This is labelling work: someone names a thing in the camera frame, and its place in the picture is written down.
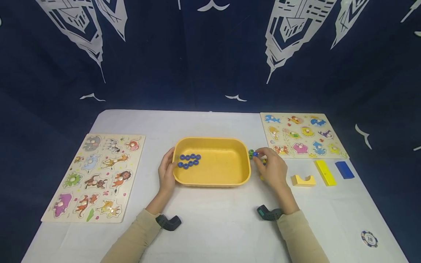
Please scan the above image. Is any black wrist band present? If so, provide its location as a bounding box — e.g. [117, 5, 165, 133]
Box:
[155, 214, 182, 232]
[257, 205, 284, 221]

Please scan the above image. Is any blue and white poker chip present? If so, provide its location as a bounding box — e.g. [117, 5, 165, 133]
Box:
[361, 230, 379, 248]

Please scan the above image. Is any sea animal wooden puzzle board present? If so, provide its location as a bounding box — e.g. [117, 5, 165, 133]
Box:
[260, 112, 350, 160]

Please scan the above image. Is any person's right forearm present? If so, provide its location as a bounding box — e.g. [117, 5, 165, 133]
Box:
[276, 186, 331, 263]

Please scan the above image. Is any blue rectangular wooden block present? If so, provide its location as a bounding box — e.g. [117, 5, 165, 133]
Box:
[335, 161, 355, 179]

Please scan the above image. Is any yellow arch wooden block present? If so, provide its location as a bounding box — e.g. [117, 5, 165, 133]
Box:
[291, 174, 316, 187]

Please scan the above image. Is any person's left forearm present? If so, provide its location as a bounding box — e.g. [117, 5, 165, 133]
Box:
[100, 191, 176, 263]

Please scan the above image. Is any yellow long wooden block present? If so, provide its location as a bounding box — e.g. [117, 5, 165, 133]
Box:
[314, 160, 337, 187]

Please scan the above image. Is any yellow plastic tray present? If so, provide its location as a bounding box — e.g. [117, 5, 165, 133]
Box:
[172, 137, 252, 188]

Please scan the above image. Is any group of blue rings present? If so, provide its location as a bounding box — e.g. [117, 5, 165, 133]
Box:
[178, 153, 202, 170]

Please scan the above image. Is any land animal wooden puzzle board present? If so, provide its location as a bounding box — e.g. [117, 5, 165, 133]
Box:
[41, 133, 146, 224]

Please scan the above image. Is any person's left hand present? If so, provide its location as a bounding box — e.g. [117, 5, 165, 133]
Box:
[158, 147, 178, 196]

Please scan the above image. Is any person's right hand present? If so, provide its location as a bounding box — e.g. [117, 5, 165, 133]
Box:
[253, 147, 291, 194]

